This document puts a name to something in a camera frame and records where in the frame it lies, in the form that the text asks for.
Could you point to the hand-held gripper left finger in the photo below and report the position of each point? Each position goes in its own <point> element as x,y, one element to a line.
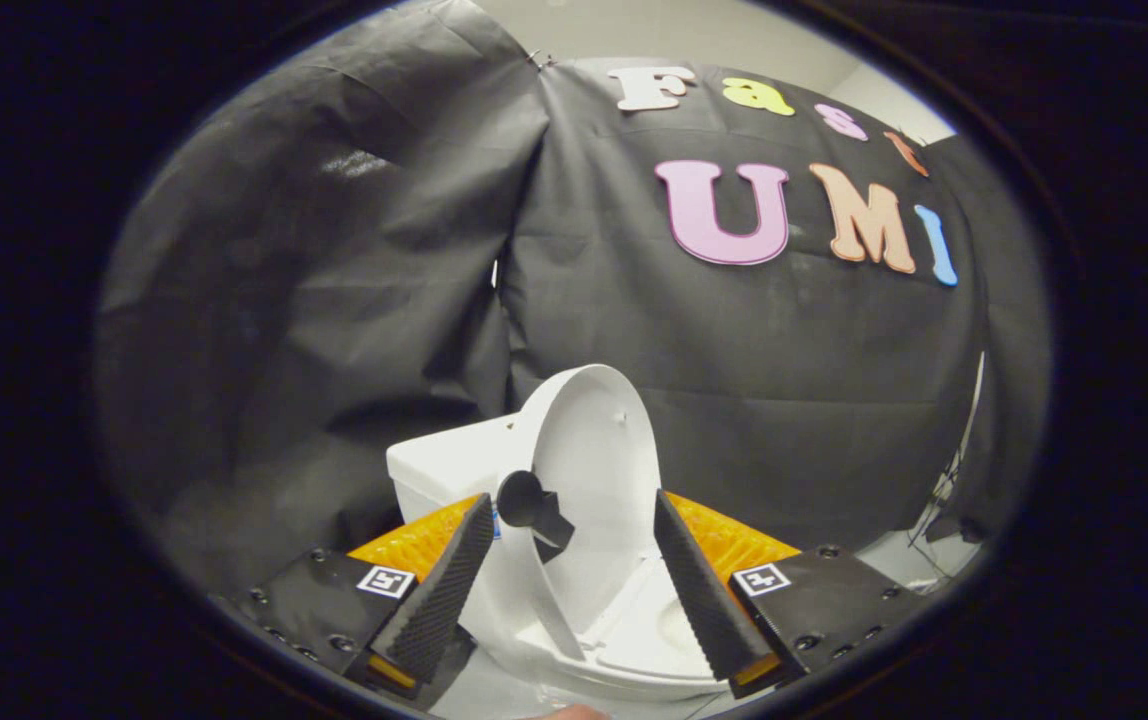
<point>444,590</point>

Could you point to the black backdrop cloth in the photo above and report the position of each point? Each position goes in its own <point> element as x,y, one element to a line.
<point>334,300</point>

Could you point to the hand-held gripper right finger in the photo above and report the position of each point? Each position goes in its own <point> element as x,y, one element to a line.
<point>699,590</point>

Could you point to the white toilet bowl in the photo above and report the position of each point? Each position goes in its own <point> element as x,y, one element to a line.
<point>504,610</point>

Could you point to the white toilet tank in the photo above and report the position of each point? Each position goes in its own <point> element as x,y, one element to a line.
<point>444,460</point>

